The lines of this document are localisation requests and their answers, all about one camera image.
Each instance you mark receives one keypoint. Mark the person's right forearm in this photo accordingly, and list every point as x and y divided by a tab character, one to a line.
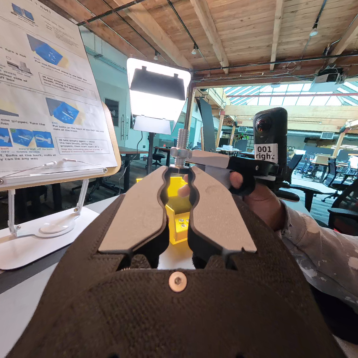
321	251

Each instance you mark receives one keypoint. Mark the ceiling projector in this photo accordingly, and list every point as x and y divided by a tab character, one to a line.
327	79

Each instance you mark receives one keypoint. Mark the wooden desk black legs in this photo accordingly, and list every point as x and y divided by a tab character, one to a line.
131	151
162	148

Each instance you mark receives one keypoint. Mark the person's right hand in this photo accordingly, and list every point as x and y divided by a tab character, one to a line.
265	207

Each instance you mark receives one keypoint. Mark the white stand rod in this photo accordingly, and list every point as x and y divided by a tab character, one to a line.
81	195
12	212

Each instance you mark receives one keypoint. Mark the dark tilted display board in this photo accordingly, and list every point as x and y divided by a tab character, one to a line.
207	123

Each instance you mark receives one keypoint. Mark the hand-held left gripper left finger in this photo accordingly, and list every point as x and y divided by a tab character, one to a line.
134	218

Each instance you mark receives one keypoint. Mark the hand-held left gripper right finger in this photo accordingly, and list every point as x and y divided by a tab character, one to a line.
218	218

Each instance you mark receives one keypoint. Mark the black chair armrest pad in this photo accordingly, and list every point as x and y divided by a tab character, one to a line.
289	195
330	313

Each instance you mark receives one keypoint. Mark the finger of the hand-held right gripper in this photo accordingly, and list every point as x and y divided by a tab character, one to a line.
209	160

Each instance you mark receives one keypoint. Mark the black mesh office chair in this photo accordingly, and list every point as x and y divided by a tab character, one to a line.
344	207

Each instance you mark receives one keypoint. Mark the black wall sign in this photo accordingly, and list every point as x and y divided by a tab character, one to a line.
112	112

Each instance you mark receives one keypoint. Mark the printed instruction poster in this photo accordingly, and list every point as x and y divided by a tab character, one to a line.
56	98

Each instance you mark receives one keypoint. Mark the bright studio light panel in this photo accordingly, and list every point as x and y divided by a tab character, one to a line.
156	103

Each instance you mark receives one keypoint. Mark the white stand base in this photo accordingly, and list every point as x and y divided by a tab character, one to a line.
28	249

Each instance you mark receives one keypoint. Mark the yellow plastic bin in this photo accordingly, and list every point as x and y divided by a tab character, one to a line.
179	235

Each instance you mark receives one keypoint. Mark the silver hex bolt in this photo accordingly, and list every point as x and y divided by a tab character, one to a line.
182	138

